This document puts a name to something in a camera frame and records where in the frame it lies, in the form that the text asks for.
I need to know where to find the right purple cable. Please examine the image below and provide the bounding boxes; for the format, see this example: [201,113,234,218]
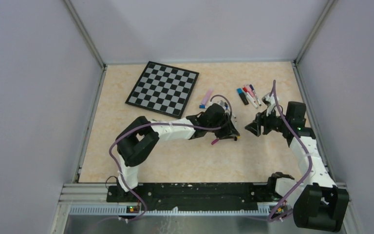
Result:
[267,80,314,223]

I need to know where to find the black grey chessboard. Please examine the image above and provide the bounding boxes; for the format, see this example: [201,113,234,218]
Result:
[125,61,200,119]

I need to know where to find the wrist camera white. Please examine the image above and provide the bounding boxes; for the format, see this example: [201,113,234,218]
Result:
[217,100,231,113]
[262,93,277,116]

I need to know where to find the thin marker pink cap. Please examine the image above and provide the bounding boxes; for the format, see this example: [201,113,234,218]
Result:
[246,84,258,105]

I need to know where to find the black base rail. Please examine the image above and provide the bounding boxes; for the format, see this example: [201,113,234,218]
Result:
[106,182,281,212]

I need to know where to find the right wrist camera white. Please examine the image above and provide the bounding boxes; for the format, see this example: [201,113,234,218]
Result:
[262,93,277,116]

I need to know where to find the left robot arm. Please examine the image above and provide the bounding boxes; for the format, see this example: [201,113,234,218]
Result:
[112,104,240,202]

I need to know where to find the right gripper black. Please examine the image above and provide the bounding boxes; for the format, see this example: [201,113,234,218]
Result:
[245,105,290,137]

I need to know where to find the lilac highlighter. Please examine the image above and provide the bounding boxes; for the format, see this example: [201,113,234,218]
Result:
[201,88,213,106]

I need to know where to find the black highlighter blue cap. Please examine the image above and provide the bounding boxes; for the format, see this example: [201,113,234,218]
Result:
[236,88,249,105]

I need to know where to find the thin marker navy cap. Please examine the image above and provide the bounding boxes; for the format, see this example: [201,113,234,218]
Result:
[249,84,262,106]

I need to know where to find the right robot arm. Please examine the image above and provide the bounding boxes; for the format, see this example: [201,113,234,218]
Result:
[245,100,350,233]

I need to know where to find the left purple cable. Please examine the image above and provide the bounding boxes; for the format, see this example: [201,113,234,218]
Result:
[108,94,233,223]

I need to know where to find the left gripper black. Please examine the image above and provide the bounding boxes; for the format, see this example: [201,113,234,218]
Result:
[207,112,240,140]

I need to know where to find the white marker red cap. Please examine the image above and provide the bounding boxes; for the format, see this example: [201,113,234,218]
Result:
[243,86,259,109]

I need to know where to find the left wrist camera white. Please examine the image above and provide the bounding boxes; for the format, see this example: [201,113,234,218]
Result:
[217,100,231,113]

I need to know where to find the purple cable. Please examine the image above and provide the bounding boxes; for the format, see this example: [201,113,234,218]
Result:
[108,94,233,223]
[267,80,314,223]

